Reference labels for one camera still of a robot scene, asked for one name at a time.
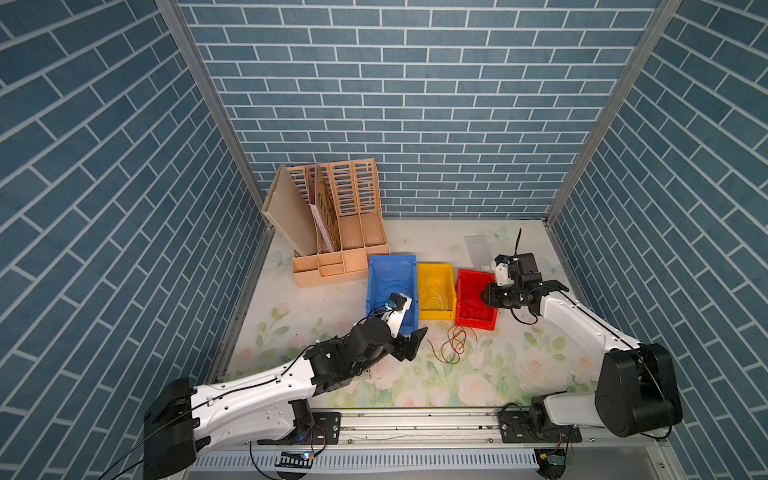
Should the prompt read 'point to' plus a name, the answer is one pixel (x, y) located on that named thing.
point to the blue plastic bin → (394, 274)
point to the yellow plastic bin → (445, 273)
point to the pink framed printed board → (324, 214)
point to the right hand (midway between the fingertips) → (487, 295)
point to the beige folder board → (289, 210)
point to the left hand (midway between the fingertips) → (422, 327)
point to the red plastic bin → (470, 309)
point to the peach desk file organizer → (354, 190)
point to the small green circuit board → (556, 460)
